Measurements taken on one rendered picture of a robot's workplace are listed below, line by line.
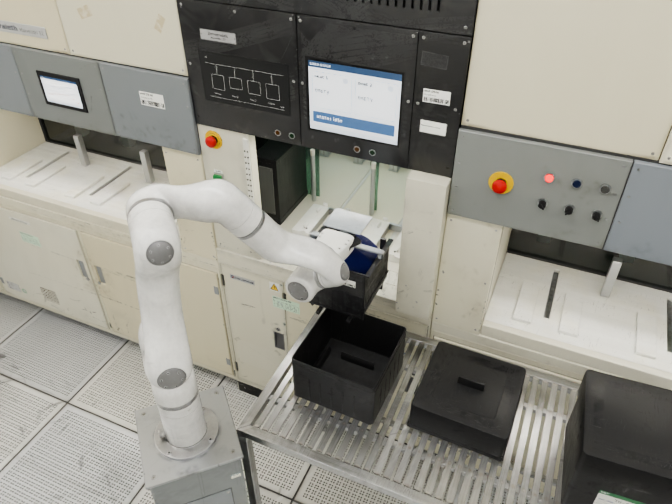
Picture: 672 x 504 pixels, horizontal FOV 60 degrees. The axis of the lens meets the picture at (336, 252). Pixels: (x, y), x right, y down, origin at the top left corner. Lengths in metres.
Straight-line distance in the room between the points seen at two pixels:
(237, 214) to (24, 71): 1.37
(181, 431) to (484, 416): 0.87
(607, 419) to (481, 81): 0.93
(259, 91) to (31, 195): 1.44
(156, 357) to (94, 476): 1.38
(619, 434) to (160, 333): 1.16
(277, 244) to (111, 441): 1.70
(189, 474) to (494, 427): 0.87
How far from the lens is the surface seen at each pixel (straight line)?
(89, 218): 2.75
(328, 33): 1.69
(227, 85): 1.92
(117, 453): 2.86
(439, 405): 1.79
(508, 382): 1.89
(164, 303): 1.44
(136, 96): 2.17
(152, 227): 1.28
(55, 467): 2.92
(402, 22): 1.60
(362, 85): 1.69
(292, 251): 1.44
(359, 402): 1.79
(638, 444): 1.68
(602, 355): 2.06
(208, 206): 1.32
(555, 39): 1.55
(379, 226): 2.35
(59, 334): 3.48
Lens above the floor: 2.27
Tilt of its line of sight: 38 degrees down
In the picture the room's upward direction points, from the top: straight up
